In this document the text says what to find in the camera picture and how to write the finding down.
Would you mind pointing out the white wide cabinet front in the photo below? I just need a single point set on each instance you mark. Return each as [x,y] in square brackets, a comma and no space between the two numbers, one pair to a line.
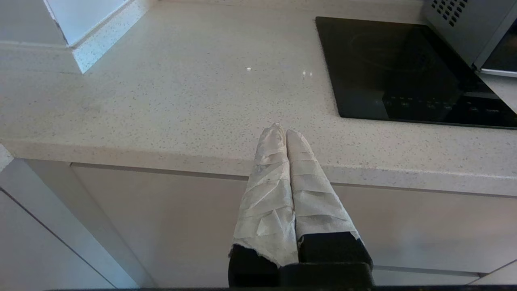
[161,222]

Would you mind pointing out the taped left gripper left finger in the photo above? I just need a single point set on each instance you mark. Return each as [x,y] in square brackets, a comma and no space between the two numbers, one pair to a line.
[266,210]

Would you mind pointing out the silver black microwave oven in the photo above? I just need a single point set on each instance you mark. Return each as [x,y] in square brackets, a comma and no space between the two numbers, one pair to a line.
[472,28]

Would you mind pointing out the white cabinet door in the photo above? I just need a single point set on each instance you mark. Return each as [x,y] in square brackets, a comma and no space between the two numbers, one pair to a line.
[24,258]

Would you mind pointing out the black glass induction cooktop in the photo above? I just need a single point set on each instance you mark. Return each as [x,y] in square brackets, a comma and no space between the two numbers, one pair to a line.
[363,81]

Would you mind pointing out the white low drawer front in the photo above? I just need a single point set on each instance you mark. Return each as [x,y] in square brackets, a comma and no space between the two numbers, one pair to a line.
[424,278]

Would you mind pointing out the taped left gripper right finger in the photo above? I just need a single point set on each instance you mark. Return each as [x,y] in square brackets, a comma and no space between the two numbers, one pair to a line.
[319,210]

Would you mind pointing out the white cabinet corner panel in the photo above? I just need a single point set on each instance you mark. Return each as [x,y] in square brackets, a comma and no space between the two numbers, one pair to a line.
[80,226]

